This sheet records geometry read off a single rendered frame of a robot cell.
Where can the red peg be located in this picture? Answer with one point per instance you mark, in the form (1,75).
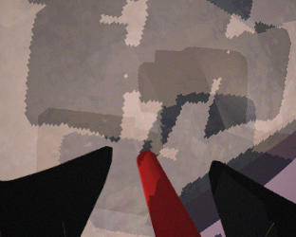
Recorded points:
(169,217)

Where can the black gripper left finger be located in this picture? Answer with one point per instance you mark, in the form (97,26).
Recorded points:
(55,202)

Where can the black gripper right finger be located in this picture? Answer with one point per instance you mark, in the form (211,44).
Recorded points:
(247,209)

